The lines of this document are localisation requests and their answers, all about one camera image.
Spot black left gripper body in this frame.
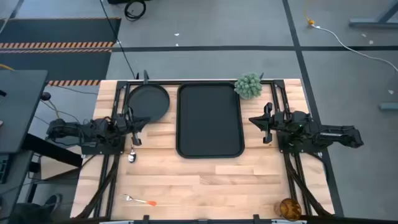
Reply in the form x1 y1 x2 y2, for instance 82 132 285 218
119 106 142 147

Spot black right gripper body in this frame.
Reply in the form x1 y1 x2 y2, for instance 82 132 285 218
262 102 286 144

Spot black round plate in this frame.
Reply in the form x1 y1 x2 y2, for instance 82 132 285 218
127 83 171 124

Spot orange-handled metal spoon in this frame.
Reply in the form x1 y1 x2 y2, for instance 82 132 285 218
127 144 137 164

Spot green artificial succulent plant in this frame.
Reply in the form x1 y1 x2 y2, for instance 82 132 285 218
233 72 264 100

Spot black rectangular tray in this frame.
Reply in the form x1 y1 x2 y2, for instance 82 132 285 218
175 81 246 159

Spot orange-handled metal fork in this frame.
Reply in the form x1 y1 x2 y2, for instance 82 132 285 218
119 194 157 207

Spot amber glass cup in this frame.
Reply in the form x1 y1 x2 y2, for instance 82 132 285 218
279 198 302 222

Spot black desk foot bar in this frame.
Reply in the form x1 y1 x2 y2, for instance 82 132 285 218
23 133 83 168

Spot black hazard-striped floor mat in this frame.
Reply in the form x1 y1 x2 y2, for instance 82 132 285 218
0 17 122 49
0 49 113 87

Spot person's shoe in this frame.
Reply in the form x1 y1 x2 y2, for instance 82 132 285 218
43 193 63 214

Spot dark grey desk top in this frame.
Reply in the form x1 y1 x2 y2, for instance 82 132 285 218
0 70 49 154

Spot dark grey desk panel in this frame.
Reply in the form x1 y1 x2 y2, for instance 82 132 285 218
0 151 34 224

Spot grey metal beam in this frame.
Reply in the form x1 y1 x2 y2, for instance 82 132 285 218
348 0 398 29

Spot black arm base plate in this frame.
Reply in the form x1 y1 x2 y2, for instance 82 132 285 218
81 136 126 156
276 130 324 154

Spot black aluminium table frame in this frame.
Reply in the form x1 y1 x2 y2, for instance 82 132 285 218
74 79 334 224

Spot long black floor cable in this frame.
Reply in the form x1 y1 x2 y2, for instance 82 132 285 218
99 0 139 80

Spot white floor cable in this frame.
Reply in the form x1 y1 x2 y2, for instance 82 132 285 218
312 24 398 72

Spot yellow cable with plug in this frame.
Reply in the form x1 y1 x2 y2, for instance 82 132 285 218
303 0 317 26

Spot coiled black cable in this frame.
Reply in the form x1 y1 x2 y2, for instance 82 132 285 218
124 0 147 22

